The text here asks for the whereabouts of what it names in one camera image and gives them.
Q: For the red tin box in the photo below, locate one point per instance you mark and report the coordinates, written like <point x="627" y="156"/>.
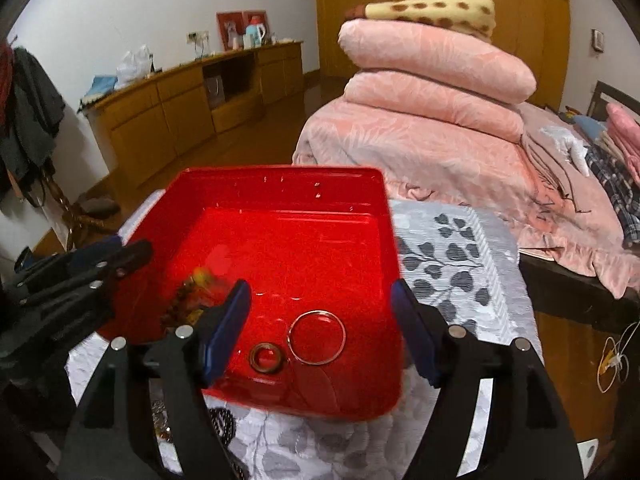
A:
<point x="300" y="240"/>

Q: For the blue toy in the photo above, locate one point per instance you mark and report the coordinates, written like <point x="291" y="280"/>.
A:
<point x="587" y="125"/>

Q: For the white kettle with red lid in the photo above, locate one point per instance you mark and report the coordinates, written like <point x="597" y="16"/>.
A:
<point x="256" y="32"/>

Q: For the red jacket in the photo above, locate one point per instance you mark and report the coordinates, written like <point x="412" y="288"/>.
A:
<point x="5" y="80"/>

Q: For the silver bangle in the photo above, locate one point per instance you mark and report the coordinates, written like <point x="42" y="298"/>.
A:
<point x="316" y="313"/>

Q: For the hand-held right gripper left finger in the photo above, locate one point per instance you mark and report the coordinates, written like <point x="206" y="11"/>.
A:
<point x="227" y="332"/>

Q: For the white plastic bag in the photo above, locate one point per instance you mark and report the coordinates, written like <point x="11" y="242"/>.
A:
<point x="132" y="67"/>

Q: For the red photo frame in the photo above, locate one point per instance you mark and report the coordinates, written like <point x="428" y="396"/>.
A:
<point x="227" y="22"/>
<point x="263" y="16"/>

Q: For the pink folded garment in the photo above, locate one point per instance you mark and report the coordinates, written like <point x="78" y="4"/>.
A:
<point x="625" y="130"/>

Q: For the wall socket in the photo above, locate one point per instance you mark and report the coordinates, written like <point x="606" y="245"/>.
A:
<point x="197" y="37"/>

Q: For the white cloth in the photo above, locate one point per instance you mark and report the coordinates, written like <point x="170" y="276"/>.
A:
<point x="570" y="147"/>

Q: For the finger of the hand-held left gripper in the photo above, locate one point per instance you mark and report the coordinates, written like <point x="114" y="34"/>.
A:
<point x="127" y="257"/>
<point x="95" y="249"/>

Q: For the wooden wardrobe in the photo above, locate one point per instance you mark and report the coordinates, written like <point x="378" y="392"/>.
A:
<point x="525" y="20"/>

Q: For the dusty pink printed blanket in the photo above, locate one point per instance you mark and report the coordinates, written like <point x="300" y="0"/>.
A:
<point x="555" y="180"/>

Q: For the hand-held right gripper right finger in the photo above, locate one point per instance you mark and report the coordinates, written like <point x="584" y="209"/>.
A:
<point x="415" y="332"/>

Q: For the pink folded quilt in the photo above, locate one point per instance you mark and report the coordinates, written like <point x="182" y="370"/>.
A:
<point x="430" y="105"/>
<point x="440" y="55"/>

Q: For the wall switch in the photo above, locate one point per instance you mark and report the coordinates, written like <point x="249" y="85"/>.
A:
<point x="598" y="40"/>

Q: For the pink bedspread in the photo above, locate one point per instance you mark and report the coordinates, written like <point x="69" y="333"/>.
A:
<point x="450" y="170"/>

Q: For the plaid folded clothes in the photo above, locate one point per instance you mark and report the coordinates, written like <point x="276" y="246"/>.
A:
<point x="610" y="180"/>

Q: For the dark jackets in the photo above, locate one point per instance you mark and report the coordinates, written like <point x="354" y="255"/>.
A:
<point x="35" y="110"/>

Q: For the grey leaf-print tablecloth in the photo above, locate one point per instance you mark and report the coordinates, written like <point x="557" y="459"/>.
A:
<point x="450" y="260"/>

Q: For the brown shoes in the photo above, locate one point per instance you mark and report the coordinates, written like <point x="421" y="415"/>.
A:
<point x="95" y="207"/>

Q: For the dark wooden headboard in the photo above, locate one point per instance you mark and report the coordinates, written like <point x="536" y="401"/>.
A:
<point x="600" y="97"/>

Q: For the dark wooden bed frame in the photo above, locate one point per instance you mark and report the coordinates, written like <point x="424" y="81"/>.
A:
<point x="575" y="285"/>

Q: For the wooden sideboard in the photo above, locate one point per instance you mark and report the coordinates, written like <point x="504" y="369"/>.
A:
<point x="150" y="120"/>

